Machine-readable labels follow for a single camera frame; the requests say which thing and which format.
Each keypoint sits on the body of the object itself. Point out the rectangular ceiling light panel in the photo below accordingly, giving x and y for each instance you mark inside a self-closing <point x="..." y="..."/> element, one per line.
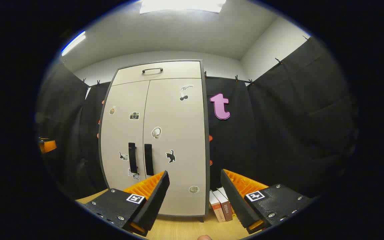
<point x="182" y="5"/>

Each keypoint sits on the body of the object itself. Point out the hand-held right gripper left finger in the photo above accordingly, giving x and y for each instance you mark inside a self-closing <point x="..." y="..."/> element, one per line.
<point x="155" y="200"/>

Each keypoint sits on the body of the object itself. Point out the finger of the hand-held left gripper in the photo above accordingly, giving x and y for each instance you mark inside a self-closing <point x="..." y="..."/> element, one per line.
<point x="48" y="146"/>

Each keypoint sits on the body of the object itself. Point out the long ceiling light strip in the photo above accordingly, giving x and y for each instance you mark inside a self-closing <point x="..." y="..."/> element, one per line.
<point x="73" y="43"/>

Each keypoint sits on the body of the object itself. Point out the brown book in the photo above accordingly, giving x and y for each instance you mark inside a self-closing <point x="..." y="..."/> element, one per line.
<point x="224" y="205"/>

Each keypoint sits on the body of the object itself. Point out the grey cabinet drawer front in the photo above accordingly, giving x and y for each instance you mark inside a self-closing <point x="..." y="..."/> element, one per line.
<point x="178" y="70"/>

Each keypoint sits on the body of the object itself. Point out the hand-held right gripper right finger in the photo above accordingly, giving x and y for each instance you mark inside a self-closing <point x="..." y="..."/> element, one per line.
<point x="237" y="203"/>

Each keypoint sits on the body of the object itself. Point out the grey double-door shoe cabinet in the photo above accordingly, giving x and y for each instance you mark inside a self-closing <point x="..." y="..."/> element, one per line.
<point x="207" y="116"/>

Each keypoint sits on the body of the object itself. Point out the black backdrop cloth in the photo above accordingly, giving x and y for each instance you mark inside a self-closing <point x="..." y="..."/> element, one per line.
<point x="278" y="133"/>

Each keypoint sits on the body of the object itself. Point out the white and red book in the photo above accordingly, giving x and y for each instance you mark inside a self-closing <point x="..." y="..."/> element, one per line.
<point x="216" y="208"/>

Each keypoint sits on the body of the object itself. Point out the grey cabinet door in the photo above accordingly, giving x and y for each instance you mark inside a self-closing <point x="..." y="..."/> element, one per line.
<point x="122" y="130"/>
<point x="178" y="120"/>

